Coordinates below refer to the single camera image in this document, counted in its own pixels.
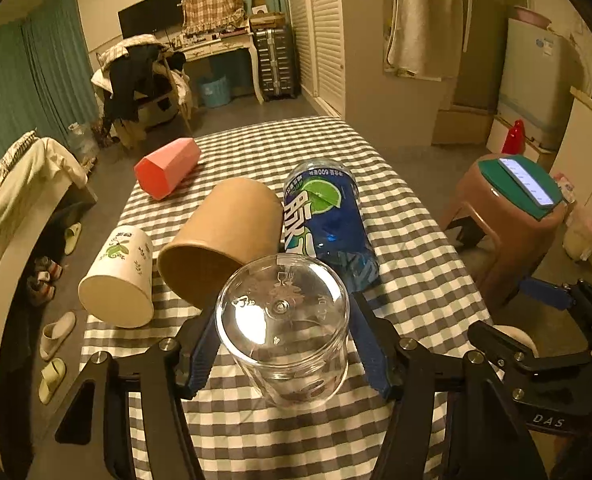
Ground wooden chair with clothes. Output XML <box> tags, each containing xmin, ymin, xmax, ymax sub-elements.
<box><xmin>91</xmin><ymin>34</ymin><xmax>193</xmax><ymax>148</ymax></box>

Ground green slipper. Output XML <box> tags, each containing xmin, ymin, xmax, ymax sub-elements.
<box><xmin>38</xmin><ymin>358</ymin><xmax>67</xmax><ymax>405</ymax></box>

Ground brown plastic stool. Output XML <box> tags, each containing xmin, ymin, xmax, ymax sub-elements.
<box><xmin>439</xmin><ymin>154</ymin><xmax>567</xmax><ymax>311</ymax></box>

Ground white desk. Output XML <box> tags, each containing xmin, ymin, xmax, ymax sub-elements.
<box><xmin>177</xmin><ymin>31</ymin><xmax>266</xmax><ymax>106</ymax></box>

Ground green notebook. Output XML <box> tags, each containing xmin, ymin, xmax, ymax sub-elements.
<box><xmin>477</xmin><ymin>154</ymin><xmax>562</xmax><ymax>221</ymax></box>

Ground clear glass cup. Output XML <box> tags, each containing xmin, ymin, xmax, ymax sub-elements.
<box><xmin>215</xmin><ymin>252</ymin><xmax>350</xmax><ymax>410</ymax></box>

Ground pink faceted cup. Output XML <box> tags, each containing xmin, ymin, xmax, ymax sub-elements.
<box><xmin>134</xmin><ymin>138</ymin><xmax>201</xmax><ymax>200</ymax></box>

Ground white louvered wardrobe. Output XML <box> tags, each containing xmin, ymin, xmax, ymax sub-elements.
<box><xmin>288</xmin><ymin>0</ymin><xmax>443</xmax><ymax>148</ymax></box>

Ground milk carton box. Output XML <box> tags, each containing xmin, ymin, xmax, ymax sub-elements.
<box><xmin>554</xmin><ymin>172</ymin><xmax>576</xmax><ymax>207</ymax></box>

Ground pink basin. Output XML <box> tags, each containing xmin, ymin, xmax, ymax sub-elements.
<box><xmin>512</xmin><ymin>6</ymin><xmax>552</xmax><ymax>29</ymax></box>

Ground white slipper near table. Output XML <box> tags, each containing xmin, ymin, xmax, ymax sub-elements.
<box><xmin>39</xmin><ymin>311</ymin><xmax>77</xmax><ymax>362</ymax></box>

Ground large water jug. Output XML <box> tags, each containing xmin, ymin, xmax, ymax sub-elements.
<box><xmin>67</xmin><ymin>122</ymin><xmax>100</xmax><ymax>164</ymax></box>

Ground blue laundry basket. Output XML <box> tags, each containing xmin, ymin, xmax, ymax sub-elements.
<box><xmin>198</xmin><ymin>75</ymin><xmax>232</xmax><ymax>108</ymax></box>

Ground red thermos bottle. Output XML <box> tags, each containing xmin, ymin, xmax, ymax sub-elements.
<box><xmin>501</xmin><ymin>119</ymin><xmax>524</xmax><ymax>155</ymax></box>

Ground sneaker pair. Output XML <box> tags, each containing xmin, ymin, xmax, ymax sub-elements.
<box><xmin>26</xmin><ymin>256</ymin><xmax>63</xmax><ymax>307</ymax></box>

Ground white plastic bag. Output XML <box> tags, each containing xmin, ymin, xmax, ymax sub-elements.
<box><xmin>562</xmin><ymin>206</ymin><xmax>592</xmax><ymax>261</ymax></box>

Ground white hanging towel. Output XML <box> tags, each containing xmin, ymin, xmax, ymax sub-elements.
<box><xmin>385</xmin><ymin>0</ymin><xmax>464</xmax><ymax>80</ymax></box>

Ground white printed paper cup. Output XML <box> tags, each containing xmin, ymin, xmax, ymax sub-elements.
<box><xmin>78</xmin><ymin>226</ymin><xmax>154</xmax><ymax>328</ymax></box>

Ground cardboard box on suitcase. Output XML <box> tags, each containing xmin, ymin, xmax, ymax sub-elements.
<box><xmin>248</xmin><ymin>0</ymin><xmax>287</xmax><ymax>32</ymax></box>

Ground teal left curtain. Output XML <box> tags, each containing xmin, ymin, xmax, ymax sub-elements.
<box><xmin>0</xmin><ymin>0</ymin><xmax>98</xmax><ymax>158</ymax></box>

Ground silver black suitcase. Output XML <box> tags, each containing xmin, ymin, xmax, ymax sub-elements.
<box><xmin>253</xmin><ymin>25</ymin><xmax>297</xmax><ymax>100</ymax></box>

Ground white small fridge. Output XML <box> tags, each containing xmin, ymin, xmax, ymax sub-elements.
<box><xmin>497</xmin><ymin>18</ymin><xmax>584</xmax><ymax>151</ymax></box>

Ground blue soda bottle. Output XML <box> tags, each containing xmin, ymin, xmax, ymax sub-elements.
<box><xmin>283</xmin><ymin>157</ymin><xmax>379</xmax><ymax>292</ymax></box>

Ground black tv monitor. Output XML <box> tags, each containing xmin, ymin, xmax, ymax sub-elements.
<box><xmin>118</xmin><ymin>0</ymin><xmax>184</xmax><ymax>39</ymax></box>

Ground bed with floral bedding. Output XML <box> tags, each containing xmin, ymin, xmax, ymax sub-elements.
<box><xmin>0</xmin><ymin>129</ymin><xmax>98</xmax><ymax>466</ymax></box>

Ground checkered tablecloth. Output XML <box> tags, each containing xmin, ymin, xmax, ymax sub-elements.
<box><xmin>78</xmin><ymin>115</ymin><xmax>494</xmax><ymax>480</ymax></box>

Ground brown paper cup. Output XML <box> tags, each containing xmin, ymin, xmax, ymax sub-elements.
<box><xmin>157</xmin><ymin>177</ymin><xmax>283</xmax><ymax>310</ymax></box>

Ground plaid cloth bundle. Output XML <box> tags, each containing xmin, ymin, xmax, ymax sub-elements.
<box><xmin>182</xmin><ymin>0</ymin><xmax>246</xmax><ymax>35</ymax></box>

